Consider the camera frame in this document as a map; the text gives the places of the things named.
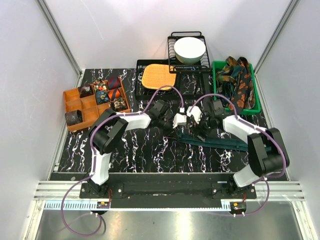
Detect dark green tie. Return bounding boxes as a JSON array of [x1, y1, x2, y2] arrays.
[[176, 132, 272, 153]]

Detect brown blue tie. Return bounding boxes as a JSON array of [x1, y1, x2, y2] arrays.
[[64, 109, 83, 126]]

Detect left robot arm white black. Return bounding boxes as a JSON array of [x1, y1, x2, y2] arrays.
[[87, 100, 187, 198]]

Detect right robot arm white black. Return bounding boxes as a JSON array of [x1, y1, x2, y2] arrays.
[[187, 100, 290, 199]]

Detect brown teal patterned tie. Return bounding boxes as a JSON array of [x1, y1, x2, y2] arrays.
[[215, 56, 242, 99]]

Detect orange woven pot holder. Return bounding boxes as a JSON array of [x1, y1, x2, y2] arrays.
[[141, 64, 177, 91]]

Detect rolled beige patterned tie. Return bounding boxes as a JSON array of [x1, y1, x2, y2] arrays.
[[110, 97, 128, 112]]

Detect green plastic bin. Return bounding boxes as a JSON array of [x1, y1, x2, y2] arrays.
[[212, 56, 261, 115]]

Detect rolled navy orange striped tie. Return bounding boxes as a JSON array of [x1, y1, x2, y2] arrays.
[[108, 87, 125, 101]]

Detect rolled maroon striped tie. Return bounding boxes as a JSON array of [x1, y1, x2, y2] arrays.
[[106, 76, 121, 90]]

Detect navy tie orange flowers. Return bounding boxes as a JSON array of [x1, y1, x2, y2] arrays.
[[227, 57, 256, 113]]

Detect rolled blue paisley tie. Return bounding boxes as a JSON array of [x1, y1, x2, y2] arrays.
[[95, 90, 110, 105]]

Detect white bowl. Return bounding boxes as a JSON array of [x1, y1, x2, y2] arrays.
[[173, 37, 206, 65]]

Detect rolled colourful floral tie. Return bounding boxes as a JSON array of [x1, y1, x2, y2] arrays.
[[93, 80, 109, 92]]

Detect orange wooden divided box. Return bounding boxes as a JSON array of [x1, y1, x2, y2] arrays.
[[63, 76, 131, 132]]

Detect rolled dark floral tie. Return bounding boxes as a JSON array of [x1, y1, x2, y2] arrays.
[[77, 84, 94, 98]]

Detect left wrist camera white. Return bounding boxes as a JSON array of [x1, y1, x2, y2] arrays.
[[172, 113, 187, 129]]

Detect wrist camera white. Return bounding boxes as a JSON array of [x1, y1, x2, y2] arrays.
[[186, 105, 202, 124], [172, 113, 187, 129]]

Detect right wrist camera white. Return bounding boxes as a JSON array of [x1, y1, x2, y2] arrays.
[[186, 105, 202, 124]]

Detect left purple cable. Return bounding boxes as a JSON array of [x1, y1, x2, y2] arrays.
[[60, 85, 186, 237]]

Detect purple cable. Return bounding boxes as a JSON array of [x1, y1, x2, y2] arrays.
[[191, 93, 288, 217], [60, 85, 186, 237]]

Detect black wire tray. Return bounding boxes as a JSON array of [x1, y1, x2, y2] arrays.
[[134, 59, 210, 101]]

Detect black wire dish rack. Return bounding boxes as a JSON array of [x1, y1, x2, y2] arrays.
[[167, 31, 211, 73]]

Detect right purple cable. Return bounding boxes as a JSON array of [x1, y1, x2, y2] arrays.
[[191, 93, 288, 217]]

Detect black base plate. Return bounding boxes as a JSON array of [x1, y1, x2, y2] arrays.
[[79, 173, 257, 211]]

